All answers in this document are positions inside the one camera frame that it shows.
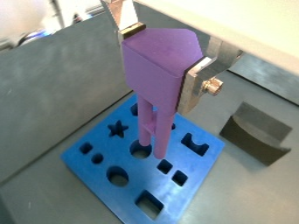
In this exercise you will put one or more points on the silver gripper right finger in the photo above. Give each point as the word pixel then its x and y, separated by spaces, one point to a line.
pixel 201 79

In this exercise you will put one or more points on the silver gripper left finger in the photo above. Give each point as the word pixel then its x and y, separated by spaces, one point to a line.
pixel 122 12

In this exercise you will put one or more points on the blue shape sorter board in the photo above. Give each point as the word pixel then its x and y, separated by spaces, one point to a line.
pixel 146 190

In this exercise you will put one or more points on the dark grey curved block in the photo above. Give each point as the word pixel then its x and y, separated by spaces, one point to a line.
pixel 257 133

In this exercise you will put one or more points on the purple three prong block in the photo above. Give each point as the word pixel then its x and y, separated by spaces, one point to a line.
pixel 158 55

